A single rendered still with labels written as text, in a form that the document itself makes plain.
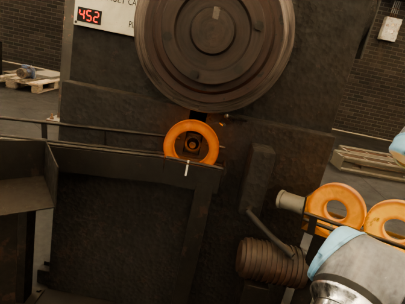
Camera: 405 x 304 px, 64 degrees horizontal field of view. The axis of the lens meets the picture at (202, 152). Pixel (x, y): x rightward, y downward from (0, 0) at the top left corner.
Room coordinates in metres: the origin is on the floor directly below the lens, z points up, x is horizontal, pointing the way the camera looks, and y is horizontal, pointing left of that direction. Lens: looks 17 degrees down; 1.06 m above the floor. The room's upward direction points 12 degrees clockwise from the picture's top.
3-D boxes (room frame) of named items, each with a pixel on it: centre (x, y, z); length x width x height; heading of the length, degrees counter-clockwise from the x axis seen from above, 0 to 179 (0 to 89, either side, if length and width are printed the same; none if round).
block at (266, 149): (1.06, -0.20, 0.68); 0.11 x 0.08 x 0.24; 0
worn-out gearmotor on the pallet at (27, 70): (4.92, 2.80, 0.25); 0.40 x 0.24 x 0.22; 0
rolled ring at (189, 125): (1.04, 0.04, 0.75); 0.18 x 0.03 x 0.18; 89
